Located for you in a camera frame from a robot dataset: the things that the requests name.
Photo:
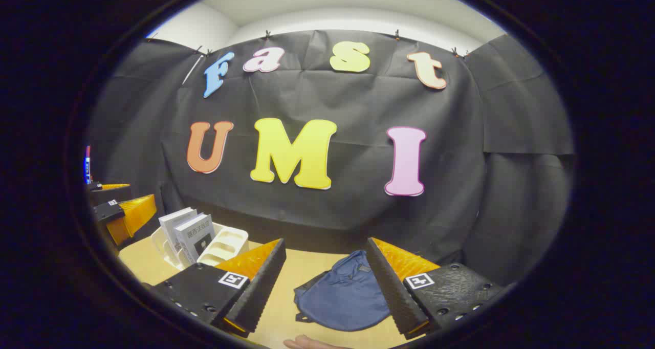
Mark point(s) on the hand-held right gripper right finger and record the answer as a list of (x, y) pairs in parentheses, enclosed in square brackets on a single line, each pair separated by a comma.
[(391, 292)]

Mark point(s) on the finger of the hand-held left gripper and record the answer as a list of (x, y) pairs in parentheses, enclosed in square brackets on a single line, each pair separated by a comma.
[(130, 218), (110, 195)]

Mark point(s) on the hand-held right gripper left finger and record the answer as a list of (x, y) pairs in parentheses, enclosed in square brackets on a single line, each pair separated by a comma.
[(258, 292)]

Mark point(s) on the white covered book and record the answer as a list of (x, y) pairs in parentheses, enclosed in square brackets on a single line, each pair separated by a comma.
[(171, 223), (197, 239)]

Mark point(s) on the blue schoolbag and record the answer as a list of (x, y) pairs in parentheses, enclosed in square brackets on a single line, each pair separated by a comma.
[(343, 298)]

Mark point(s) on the white plastic bookshelf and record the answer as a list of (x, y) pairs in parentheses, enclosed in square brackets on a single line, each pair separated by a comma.
[(225, 244)]

